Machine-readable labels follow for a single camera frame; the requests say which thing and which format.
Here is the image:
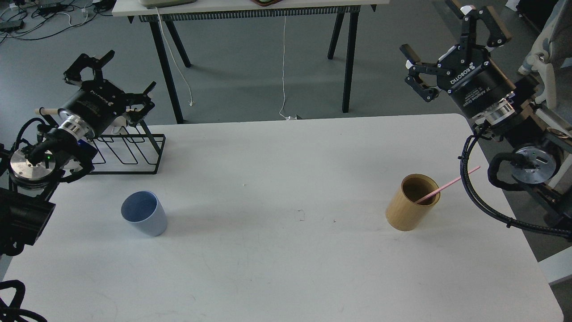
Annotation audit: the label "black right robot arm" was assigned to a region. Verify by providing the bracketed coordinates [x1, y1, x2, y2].
[400, 0, 572, 241]

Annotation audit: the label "bamboo cylinder holder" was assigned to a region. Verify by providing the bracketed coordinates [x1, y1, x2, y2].
[385, 174, 441, 232]

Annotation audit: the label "black wire dish rack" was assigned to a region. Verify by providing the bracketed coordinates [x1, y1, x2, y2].
[16, 108, 165, 182]

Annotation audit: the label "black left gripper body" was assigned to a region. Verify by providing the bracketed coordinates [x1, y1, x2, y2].
[58, 80, 126, 139]

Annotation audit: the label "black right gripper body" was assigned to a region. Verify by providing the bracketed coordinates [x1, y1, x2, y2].
[438, 45, 516, 119]

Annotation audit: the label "white hanging cable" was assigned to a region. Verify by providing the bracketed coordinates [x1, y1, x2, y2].
[154, 7, 195, 107]
[279, 16, 298, 121]

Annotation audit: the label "white background table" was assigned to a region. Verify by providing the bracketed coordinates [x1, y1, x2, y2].
[112, 0, 389, 124]

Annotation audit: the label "pink chopstick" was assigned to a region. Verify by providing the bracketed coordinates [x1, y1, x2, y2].
[415, 176, 461, 204]

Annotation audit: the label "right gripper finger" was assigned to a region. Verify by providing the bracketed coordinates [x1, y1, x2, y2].
[446, 0, 513, 53]
[399, 43, 452, 102]

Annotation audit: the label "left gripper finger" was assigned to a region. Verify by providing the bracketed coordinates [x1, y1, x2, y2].
[63, 50, 115, 86]
[122, 81, 156, 126]

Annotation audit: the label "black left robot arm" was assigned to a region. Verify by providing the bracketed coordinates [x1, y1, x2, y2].
[1, 51, 156, 257]

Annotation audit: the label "blue plastic cup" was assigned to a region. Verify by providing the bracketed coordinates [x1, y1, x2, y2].
[121, 191, 168, 237]

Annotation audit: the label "floor cables and power strips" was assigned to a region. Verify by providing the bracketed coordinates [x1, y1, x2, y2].
[0, 0, 117, 45]

